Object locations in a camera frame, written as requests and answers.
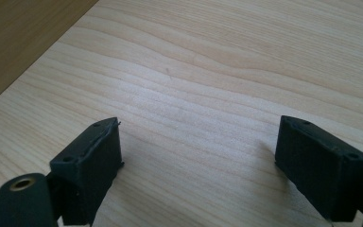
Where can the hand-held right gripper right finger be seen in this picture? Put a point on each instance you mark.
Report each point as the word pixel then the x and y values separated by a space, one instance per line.
pixel 321 176

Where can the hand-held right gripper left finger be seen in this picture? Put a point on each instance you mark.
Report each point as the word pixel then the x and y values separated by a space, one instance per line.
pixel 86 170

